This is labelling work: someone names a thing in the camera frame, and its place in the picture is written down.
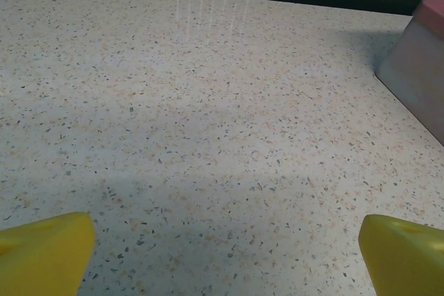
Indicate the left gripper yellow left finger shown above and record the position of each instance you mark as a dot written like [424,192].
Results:
[41,258]

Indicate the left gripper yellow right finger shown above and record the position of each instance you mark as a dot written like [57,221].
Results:
[406,261]

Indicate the pink fairy-tale tin box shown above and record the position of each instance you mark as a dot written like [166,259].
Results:
[419,70]

